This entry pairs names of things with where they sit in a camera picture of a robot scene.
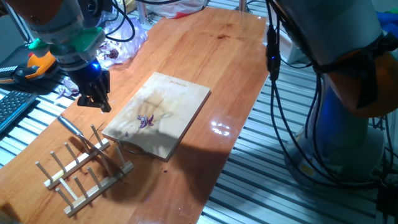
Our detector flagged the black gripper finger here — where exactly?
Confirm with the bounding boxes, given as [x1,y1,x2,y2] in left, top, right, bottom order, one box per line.
[76,94,98,109]
[98,70,112,113]

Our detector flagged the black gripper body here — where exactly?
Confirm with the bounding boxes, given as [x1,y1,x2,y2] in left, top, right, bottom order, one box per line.
[66,60,105,96]

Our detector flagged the steel cleaver knife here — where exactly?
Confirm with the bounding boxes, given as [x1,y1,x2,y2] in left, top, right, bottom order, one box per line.
[57,115,128,179]

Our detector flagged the light wooden cutting board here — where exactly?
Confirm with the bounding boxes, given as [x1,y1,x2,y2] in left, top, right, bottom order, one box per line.
[101,72,211,162]

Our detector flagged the red onion slices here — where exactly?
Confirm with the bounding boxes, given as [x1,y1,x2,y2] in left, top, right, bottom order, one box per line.
[55,77,80,100]

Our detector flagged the red onion piece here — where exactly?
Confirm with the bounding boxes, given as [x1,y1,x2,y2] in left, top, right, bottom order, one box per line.
[136,113,155,129]

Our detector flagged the orange black teach pendant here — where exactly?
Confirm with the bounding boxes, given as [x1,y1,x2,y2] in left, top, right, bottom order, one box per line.
[0,51,60,85]

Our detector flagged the clear bag of chopped onion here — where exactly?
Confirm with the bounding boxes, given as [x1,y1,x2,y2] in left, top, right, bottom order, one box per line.
[95,17,149,68]

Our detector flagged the black round reel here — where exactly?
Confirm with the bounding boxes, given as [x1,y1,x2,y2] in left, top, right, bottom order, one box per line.
[79,0,113,29]

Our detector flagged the black keyboard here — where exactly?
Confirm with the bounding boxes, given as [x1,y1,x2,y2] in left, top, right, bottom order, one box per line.
[0,90,38,134]

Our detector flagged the wooden peg dish rack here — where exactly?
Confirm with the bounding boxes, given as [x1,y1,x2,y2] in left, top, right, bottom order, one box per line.
[34,124,134,218]

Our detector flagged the yellow packet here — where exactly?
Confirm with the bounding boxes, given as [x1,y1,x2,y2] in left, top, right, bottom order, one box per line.
[124,0,138,14]

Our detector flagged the white shopping bag red print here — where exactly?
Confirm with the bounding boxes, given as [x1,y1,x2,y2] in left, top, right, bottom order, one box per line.
[148,0,208,19]

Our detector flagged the large reddish wooden panel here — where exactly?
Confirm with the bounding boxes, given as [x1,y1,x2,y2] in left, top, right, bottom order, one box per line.
[0,6,277,224]

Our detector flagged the blue plastic bag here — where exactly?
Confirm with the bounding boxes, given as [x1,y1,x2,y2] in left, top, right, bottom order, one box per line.
[376,7,398,39]

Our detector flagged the aluminium frame post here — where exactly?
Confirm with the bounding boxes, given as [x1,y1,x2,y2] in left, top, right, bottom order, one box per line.
[234,0,252,13]
[4,2,35,44]
[138,0,149,25]

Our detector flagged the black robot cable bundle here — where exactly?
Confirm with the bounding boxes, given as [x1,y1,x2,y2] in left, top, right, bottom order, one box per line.
[86,0,398,191]

